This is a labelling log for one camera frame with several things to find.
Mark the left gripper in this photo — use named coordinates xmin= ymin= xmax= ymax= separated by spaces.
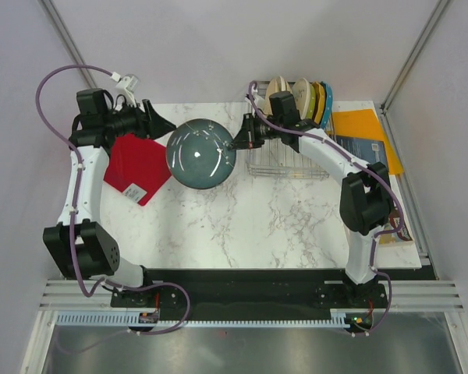
xmin=103 ymin=97 xmax=176 ymax=141

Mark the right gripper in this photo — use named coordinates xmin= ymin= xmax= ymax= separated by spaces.
xmin=229 ymin=112 xmax=283 ymax=150

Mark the dark blue blossom plate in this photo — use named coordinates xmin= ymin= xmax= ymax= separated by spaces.
xmin=165 ymin=118 xmax=236 ymax=190

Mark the blue and cream plate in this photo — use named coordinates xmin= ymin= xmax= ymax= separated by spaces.
xmin=280 ymin=76 xmax=292 ymax=92

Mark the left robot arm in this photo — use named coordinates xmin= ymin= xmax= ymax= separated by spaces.
xmin=43 ymin=72 xmax=175 ymax=306

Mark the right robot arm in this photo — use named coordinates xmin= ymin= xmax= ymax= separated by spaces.
xmin=229 ymin=91 xmax=395 ymax=307

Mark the blue cream plate in rack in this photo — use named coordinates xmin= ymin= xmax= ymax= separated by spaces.
xmin=292 ymin=78 xmax=310 ymax=119

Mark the green polka dot dish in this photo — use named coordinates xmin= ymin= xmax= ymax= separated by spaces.
xmin=306 ymin=82 xmax=320 ymax=120

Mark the yellow fluted dish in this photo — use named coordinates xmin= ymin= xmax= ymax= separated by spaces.
xmin=311 ymin=81 xmax=326 ymax=125

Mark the blue polka dot dish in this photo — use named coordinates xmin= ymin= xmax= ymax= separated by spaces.
xmin=320 ymin=82 xmax=333 ymax=129

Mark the red clip file folder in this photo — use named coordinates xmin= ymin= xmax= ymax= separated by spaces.
xmin=104 ymin=135 xmax=171 ymax=206

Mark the yellow folder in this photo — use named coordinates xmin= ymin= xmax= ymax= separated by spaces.
xmin=332 ymin=109 xmax=404 ymax=175

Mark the dark blue book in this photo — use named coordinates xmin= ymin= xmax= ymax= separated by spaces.
xmin=335 ymin=136 xmax=388 ymax=166

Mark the yellow illustrated book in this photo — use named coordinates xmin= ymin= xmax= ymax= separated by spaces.
xmin=378 ymin=205 xmax=417 ymax=249

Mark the metal wire dish rack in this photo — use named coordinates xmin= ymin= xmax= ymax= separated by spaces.
xmin=246 ymin=81 xmax=335 ymax=180

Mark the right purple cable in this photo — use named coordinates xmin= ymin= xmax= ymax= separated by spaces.
xmin=247 ymin=80 xmax=405 ymax=338

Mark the purple cable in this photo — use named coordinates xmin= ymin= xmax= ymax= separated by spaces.
xmin=247 ymin=80 xmax=405 ymax=338
xmin=36 ymin=64 xmax=192 ymax=355

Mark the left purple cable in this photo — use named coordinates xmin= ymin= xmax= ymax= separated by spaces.
xmin=36 ymin=64 xmax=192 ymax=355

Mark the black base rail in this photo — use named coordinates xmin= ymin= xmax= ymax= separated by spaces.
xmin=64 ymin=266 xmax=440 ymax=323

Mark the white cable duct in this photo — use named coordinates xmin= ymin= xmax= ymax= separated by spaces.
xmin=56 ymin=307 xmax=375 ymax=326

